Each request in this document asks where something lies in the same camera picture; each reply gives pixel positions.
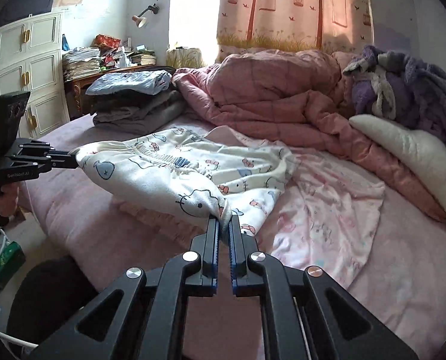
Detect pink printed garment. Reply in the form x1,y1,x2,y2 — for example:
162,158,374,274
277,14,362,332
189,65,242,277
207,125,386,290

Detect purple fleece garment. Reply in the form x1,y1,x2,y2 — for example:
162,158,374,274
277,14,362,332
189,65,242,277
343,46,446,144

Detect white pillow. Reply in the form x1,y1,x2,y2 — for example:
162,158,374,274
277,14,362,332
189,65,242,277
349,115,446,211

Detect white cable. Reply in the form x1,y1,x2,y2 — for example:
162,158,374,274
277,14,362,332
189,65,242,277
0,326,39,350

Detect yellow patterned cushion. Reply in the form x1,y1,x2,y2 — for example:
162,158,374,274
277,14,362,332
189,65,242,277
165,47,204,69

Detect white cabinet with drawers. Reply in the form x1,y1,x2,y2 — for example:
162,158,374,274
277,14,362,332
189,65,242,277
0,13,69,139

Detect wooden desk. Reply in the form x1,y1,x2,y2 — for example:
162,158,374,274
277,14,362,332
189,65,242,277
63,63,161,121

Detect green box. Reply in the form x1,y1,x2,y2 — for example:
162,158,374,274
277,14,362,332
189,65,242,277
0,241,26,285

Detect pink bed sheet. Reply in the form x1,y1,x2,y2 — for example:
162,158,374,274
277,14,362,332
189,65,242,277
21,125,446,359

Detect person's left hand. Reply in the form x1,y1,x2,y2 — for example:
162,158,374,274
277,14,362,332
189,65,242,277
0,175,22,229

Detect pink checked quilt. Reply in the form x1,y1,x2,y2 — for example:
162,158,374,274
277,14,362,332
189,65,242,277
173,49,446,222

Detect white cartoon print pants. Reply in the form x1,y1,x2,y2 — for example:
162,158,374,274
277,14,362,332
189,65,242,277
71,126,296,236

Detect stack of folded clothes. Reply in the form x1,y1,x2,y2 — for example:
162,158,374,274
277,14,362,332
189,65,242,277
86,66,186,136

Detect red snack bag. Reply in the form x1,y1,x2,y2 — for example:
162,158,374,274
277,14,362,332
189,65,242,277
92,34,120,49

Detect wall lamp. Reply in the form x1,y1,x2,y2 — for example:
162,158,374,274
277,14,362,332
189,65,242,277
132,3,159,29

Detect tree print curtain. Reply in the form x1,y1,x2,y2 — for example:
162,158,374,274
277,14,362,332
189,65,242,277
216,0,373,61

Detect pile of papers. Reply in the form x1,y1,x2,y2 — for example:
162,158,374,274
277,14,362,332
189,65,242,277
62,47,101,81

